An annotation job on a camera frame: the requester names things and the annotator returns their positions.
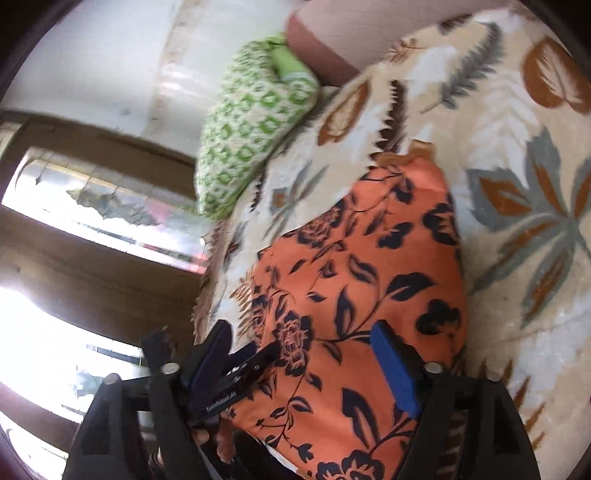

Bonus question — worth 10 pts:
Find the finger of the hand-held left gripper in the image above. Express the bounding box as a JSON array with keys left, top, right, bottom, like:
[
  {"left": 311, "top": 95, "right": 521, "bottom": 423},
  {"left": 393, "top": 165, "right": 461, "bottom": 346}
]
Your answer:
[{"left": 226, "top": 342, "right": 281, "bottom": 393}]

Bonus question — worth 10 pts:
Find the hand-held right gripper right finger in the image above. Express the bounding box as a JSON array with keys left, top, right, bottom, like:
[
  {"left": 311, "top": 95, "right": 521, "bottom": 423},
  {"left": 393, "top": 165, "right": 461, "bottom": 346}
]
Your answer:
[{"left": 369, "top": 320, "right": 541, "bottom": 480}]

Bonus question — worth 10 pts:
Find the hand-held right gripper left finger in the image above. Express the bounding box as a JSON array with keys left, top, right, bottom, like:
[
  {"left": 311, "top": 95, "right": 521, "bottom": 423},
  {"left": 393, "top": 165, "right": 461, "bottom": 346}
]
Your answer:
[{"left": 62, "top": 319, "right": 234, "bottom": 480}]

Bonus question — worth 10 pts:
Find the orange floral cloth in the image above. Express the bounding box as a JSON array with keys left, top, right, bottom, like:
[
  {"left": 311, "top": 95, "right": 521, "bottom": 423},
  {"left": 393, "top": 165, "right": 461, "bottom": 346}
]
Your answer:
[{"left": 226, "top": 152, "right": 468, "bottom": 480}]

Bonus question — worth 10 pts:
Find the person's left hand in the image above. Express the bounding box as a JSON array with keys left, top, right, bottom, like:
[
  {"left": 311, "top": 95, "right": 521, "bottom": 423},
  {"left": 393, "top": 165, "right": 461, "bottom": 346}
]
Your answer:
[{"left": 191, "top": 413, "right": 238, "bottom": 464}]

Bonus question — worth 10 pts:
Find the green patterned pillow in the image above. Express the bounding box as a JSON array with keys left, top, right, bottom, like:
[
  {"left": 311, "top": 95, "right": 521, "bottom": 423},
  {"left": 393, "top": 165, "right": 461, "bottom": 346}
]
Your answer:
[{"left": 195, "top": 33, "right": 320, "bottom": 220}]

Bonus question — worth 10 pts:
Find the leaf print blanket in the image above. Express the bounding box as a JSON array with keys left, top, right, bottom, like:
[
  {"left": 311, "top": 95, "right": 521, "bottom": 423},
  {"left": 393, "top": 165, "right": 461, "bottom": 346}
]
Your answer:
[{"left": 194, "top": 7, "right": 591, "bottom": 480}]

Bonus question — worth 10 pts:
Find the window with wooden frame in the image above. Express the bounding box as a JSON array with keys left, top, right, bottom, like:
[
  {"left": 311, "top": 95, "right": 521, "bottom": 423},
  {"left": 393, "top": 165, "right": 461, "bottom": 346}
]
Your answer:
[
  {"left": 0, "top": 286, "right": 155, "bottom": 425},
  {"left": 0, "top": 148, "right": 213, "bottom": 273}
]

